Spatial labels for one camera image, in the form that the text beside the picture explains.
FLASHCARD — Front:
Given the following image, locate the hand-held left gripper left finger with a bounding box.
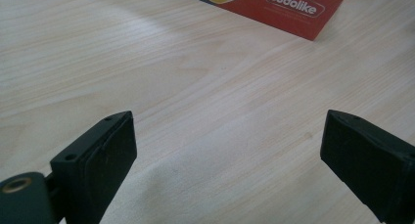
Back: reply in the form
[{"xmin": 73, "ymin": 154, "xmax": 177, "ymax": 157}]
[{"xmin": 49, "ymin": 111, "xmax": 138, "ymax": 224}]

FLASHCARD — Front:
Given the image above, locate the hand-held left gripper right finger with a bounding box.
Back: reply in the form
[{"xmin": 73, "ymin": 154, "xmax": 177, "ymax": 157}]
[{"xmin": 319, "ymin": 109, "xmax": 415, "ymax": 224}]

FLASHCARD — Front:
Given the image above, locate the red fruit-print box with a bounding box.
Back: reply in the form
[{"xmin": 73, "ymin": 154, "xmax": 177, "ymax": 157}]
[{"xmin": 169, "ymin": 0, "xmax": 350, "ymax": 41}]

